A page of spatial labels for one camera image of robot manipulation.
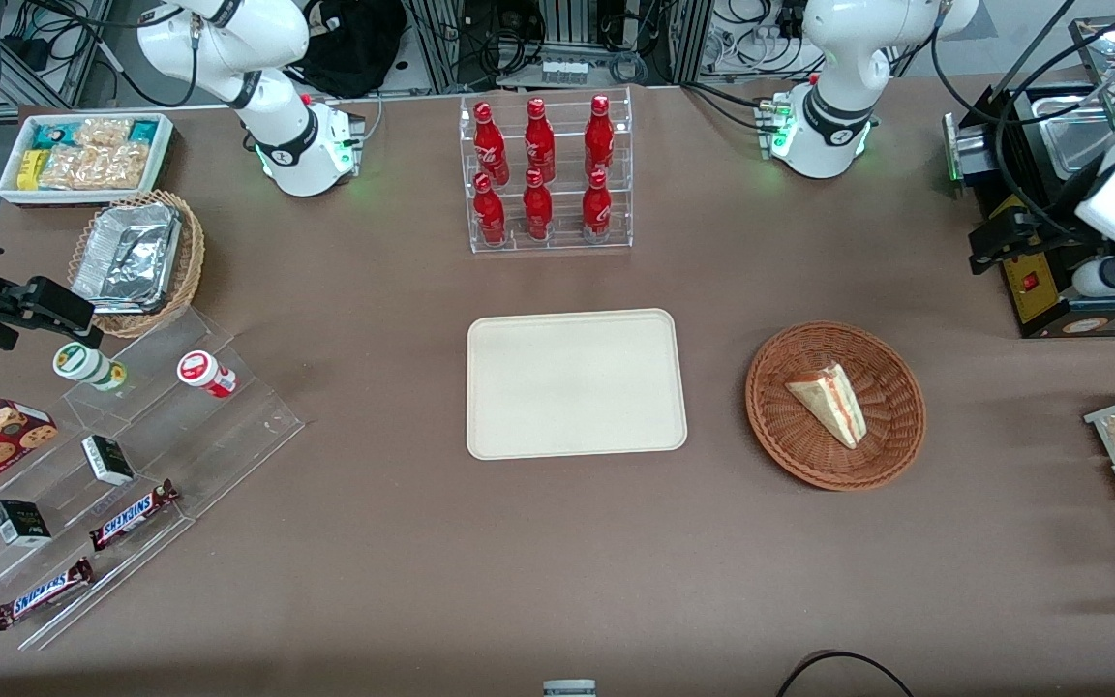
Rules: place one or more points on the clear acrylic bottle rack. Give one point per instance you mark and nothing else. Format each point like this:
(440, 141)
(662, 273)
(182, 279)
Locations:
(562, 242)

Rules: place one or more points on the white rectangular snack bin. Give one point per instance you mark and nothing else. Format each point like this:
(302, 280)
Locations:
(8, 184)

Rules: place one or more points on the aluminium frame rack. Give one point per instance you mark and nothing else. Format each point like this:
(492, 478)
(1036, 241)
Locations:
(441, 44)

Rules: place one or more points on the small grey device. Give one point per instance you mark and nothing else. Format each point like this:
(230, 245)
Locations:
(569, 689)

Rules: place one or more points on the light tan wicker basket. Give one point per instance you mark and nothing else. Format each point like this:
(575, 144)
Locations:
(188, 261)

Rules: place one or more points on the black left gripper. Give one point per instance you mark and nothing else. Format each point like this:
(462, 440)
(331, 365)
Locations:
(1047, 222)

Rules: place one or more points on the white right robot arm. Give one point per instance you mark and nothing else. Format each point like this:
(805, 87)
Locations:
(296, 145)

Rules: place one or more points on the steel pan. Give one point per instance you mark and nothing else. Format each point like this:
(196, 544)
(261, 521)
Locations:
(1080, 140)

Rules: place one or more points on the brown round wicker basket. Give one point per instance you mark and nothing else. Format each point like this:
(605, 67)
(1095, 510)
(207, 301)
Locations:
(790, 436)

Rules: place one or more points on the clear acrylic stepped shelf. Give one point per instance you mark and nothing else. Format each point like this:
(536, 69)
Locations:
(219, 436)

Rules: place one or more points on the Snickers chocolate bar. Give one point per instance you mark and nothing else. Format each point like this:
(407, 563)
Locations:
(40, 595)
(132, 516)

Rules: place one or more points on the clear cracker bag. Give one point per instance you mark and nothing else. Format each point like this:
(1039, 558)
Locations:
(93, 166)
(103, 132)

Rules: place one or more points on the yellow snack packet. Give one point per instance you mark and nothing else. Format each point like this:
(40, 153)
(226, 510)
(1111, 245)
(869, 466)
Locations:
(29, 169)

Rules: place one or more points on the white power strip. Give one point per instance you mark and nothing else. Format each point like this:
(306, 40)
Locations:
(564, 70)

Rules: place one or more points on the small black carton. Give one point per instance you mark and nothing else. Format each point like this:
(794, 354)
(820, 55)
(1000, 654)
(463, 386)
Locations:
(107, 460)
(20, 523)

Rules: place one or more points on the grey metal block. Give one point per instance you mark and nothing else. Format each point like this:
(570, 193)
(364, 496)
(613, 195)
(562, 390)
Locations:
(969, 150)

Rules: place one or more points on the green lidded cup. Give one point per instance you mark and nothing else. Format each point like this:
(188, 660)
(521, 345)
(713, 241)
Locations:
(81, 363)

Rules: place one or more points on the red cola bottle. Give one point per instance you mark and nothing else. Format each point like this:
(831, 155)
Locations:
(490, 215)
(490, 145)
(539, 140)
(599, 136)
(537, 208)
(596, 208)

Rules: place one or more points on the black bag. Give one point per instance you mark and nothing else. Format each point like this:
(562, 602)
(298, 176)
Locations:
(354, 48)

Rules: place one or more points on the red lidded cup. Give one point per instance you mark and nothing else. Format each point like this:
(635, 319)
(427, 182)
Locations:
(199, 371)

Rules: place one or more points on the triangular sandwich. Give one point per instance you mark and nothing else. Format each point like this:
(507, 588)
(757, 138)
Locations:
(833, 402)

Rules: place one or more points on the stacked aluminium foil containers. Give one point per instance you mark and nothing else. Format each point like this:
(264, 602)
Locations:
(127, 257)

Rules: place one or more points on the black countertop machine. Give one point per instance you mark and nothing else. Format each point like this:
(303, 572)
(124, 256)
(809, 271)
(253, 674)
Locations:
(1051, 310)

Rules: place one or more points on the cream plastic tray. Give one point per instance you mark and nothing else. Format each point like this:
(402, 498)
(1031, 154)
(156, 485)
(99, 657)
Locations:
(567, 387)

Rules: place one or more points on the teal snack packet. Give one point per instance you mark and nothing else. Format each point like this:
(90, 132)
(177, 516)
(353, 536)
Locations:
(144, 130)
(52, 134)

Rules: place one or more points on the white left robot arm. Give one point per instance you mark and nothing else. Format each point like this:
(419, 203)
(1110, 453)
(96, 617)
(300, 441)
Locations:
(833, 58)

